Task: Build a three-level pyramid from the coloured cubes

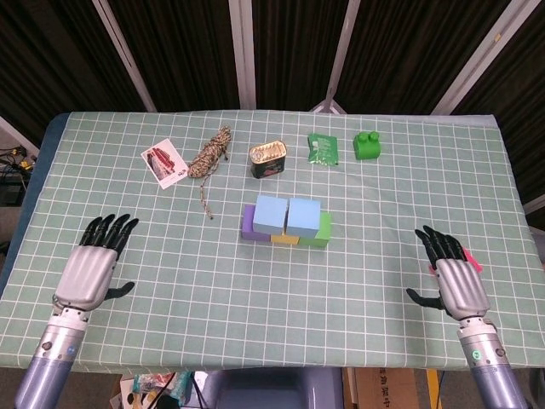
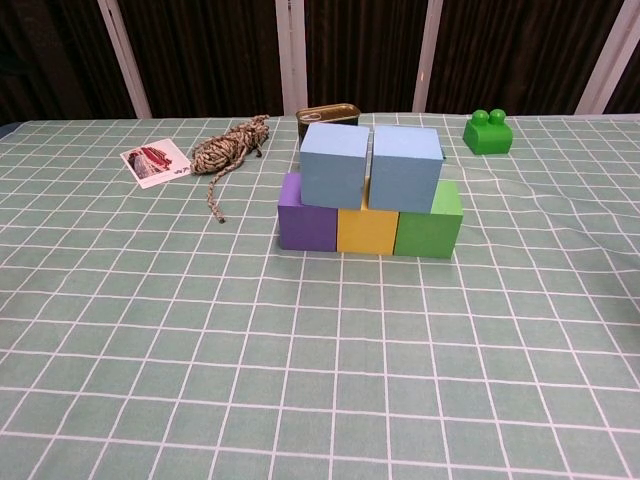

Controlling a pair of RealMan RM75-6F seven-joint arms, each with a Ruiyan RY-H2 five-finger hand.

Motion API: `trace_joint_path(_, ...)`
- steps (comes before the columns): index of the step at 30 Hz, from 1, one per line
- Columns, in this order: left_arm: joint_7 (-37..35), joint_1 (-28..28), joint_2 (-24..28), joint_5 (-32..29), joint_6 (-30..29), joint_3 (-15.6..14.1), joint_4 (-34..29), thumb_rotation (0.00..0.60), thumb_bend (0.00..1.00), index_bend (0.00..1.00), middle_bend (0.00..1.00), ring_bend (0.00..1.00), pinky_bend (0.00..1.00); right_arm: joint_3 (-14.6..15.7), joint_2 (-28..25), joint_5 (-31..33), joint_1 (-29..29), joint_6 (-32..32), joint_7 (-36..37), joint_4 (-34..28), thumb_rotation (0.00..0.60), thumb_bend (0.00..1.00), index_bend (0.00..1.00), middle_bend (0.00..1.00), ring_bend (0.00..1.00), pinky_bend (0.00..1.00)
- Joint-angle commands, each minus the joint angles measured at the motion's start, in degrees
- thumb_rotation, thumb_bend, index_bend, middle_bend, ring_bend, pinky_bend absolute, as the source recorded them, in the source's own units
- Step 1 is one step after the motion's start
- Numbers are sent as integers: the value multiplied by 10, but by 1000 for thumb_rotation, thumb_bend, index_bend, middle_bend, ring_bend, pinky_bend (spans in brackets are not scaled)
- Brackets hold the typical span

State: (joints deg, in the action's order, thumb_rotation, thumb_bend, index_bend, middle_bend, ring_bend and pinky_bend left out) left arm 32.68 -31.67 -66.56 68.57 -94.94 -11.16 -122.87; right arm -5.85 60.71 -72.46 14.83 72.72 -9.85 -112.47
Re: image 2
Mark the purple foam cube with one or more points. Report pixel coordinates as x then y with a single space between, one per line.
305 230

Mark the yellow foam cube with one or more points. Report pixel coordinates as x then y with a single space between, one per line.
367 232

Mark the light blue foam cube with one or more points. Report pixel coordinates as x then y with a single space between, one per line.
332 172
405 170

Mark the green foam cube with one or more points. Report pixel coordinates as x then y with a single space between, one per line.
427 235

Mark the dark green luncheon meat can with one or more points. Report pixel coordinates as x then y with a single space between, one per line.
327 114

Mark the green checkered tablecloth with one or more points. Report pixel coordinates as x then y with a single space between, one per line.
320 375

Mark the white photo card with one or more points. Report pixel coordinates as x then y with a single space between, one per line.
155 162

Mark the green toy building brick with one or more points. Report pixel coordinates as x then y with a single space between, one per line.
487 135

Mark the black curtain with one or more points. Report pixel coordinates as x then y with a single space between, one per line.
210 55

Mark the blue table pad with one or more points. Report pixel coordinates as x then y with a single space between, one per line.
6 130

